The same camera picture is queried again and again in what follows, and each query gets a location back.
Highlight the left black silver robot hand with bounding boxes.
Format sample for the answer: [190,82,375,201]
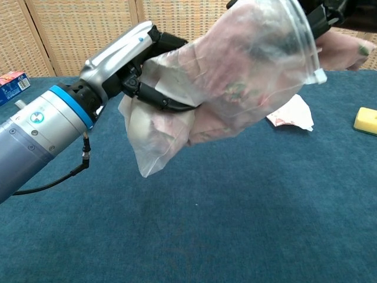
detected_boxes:
[78,21,204,119]

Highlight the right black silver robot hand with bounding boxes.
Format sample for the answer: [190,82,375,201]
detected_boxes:
[226,0,377,39]

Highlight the pink floral garment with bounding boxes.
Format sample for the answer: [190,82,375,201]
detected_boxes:
[147,5,377,148]

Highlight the translucent white zip bag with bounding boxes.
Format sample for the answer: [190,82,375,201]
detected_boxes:
[117,0,328,178]

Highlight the woven folding screen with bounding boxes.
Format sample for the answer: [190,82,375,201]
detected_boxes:
[0,0,377,78]

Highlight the white pink wrapper packet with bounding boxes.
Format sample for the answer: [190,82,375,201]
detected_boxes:
[266,94,315,132]

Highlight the blue cookie box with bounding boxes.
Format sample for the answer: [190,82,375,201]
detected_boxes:
[0,71,31,107]

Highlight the yellow sponge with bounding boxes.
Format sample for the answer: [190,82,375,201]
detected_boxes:
[353,107,377,137]

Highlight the blue table mat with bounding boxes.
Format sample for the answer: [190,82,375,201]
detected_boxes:
[0,69,377,283]

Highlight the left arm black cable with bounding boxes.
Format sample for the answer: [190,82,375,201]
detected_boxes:
[13,132,91,196]

